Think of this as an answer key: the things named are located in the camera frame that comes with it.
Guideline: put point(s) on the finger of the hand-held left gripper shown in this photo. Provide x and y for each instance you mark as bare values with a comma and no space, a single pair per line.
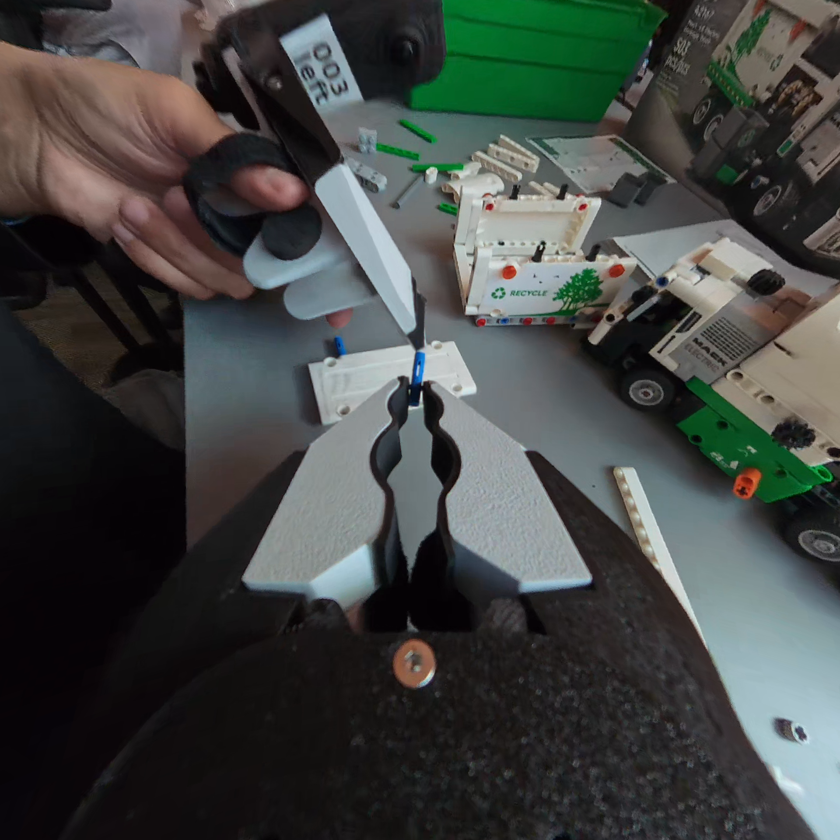
367,243
418,315

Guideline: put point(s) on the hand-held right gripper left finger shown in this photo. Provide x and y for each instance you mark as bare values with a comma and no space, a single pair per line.
315,512

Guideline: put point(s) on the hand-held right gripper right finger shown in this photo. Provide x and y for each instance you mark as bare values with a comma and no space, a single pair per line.
512,518

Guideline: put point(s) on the blue lego pin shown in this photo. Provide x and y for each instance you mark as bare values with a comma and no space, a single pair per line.
416,377

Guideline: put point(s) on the white lego panel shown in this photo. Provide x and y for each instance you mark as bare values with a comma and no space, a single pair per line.
367,377

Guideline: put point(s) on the grey lego axle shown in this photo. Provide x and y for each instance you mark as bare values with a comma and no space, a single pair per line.
407,192

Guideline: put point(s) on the grey lego beam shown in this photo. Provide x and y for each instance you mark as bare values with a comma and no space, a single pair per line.
369,174

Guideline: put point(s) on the small grey lego brick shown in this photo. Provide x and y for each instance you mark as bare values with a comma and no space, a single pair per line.
367,141

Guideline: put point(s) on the white lego truck container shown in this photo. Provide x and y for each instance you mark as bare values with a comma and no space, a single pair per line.
525,275

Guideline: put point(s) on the white curved lego piece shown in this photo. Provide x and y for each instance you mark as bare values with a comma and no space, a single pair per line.
472,184

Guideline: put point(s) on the long white lego beam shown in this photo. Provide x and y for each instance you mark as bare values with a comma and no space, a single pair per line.
649,538

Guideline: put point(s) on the short white lego beam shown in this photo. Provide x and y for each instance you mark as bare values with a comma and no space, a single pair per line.
497,167
518,152
543,188

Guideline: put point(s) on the white green lego truck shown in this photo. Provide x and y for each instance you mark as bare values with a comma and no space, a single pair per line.
741,367

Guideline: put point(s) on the lego set box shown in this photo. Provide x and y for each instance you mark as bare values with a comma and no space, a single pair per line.
768,118

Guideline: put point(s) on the person's left hand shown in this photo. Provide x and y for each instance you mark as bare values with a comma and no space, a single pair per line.
98,144

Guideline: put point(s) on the green plastic bin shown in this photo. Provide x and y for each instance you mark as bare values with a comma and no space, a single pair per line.
525,59

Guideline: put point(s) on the sticker sheet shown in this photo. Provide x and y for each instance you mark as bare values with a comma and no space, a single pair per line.
590,161

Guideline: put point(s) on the small grey tray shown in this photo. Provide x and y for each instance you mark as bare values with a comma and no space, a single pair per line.
653,187
623,191

